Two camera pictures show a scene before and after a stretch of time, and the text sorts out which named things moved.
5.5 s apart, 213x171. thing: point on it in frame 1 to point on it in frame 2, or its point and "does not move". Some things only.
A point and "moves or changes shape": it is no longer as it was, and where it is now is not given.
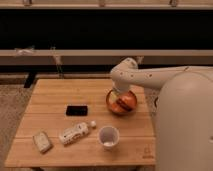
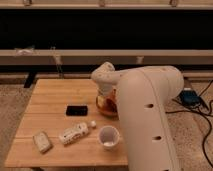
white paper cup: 108,136 does not move
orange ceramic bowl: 121,103 moves or changes shape
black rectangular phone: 77,110 does not move
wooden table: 67,123 does not move
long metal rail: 105,56 does not move
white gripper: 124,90 to 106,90
